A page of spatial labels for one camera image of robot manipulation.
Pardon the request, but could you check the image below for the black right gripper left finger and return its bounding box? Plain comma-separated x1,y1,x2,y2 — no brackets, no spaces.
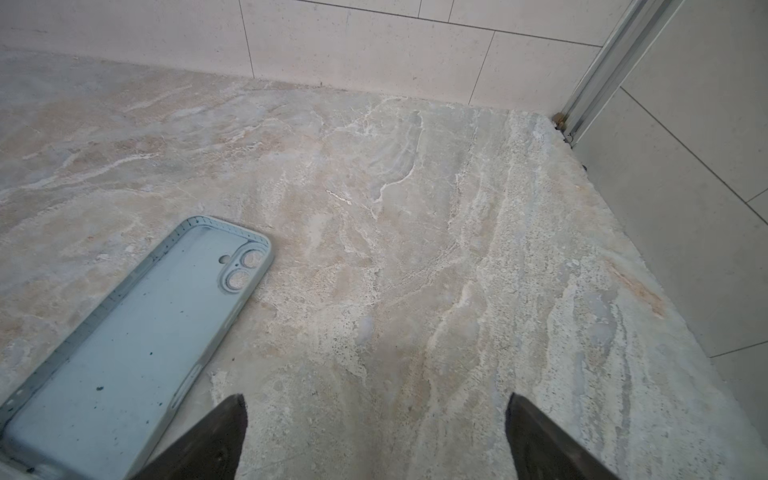
133,394,248,479

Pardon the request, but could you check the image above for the light blue phone case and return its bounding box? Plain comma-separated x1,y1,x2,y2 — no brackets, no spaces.
1,216,274,479

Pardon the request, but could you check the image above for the aluminium corner rail right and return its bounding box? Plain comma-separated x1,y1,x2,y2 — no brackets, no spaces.
552,0,683,146

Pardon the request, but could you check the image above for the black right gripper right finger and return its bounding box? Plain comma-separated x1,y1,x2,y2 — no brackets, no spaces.
505,393,619,480

